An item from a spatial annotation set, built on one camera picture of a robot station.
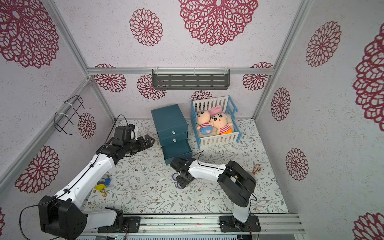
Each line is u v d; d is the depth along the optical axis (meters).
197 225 0.75
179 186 0.80
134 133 0.66
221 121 1.00
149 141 0.73
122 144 0.60
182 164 0.65
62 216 0.39
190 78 0.92
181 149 0.96
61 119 0.73
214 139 1.00
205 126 1.02
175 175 0.90
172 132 0.89
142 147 0.71
